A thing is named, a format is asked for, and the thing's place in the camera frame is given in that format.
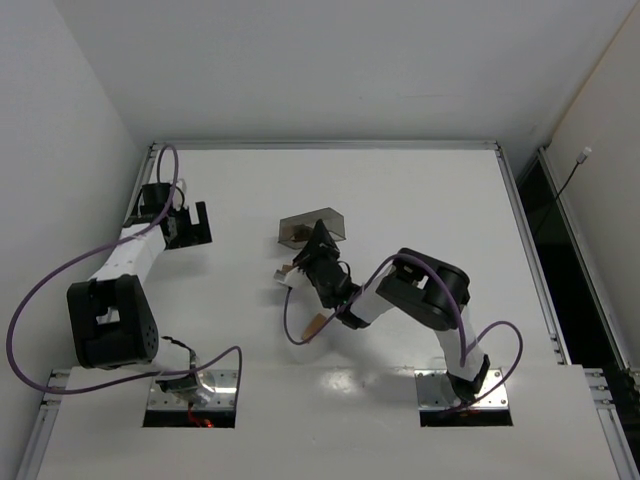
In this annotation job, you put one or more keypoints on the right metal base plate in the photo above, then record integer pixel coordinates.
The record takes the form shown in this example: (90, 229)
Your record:
(435, 393)

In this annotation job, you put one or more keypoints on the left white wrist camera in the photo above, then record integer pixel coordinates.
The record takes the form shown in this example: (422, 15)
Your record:
(181, 188)

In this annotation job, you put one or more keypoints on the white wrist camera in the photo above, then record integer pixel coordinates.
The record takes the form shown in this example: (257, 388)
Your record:
(181, 188)
(291, 277)

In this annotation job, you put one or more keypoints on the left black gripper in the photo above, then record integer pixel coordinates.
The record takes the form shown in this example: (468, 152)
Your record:
(185, 229)

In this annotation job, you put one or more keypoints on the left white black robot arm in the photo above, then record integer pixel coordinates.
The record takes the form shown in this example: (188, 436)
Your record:
(112, 323)

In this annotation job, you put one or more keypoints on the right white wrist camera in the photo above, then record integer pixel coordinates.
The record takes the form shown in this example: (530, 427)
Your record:
(291, 277)

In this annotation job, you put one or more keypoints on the long light wood block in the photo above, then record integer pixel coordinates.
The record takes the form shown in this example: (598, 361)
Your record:
(316, 325)

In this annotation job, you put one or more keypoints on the dark wood arch block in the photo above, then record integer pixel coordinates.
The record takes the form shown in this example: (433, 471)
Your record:
(301, 233)

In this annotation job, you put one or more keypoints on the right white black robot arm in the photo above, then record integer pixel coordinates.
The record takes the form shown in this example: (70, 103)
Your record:
(430, 291)

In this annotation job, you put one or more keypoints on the metal base plate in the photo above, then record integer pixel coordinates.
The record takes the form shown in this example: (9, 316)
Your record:
(207, 391)
(435, 393)

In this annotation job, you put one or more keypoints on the smoky transparent plastic bin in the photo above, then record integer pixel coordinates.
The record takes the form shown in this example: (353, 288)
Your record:
(333, 220)

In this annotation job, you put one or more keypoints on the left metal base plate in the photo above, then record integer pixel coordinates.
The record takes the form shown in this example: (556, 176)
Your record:
(207, 391)

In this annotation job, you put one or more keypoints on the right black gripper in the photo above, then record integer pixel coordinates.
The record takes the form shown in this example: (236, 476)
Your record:
(316, 257)

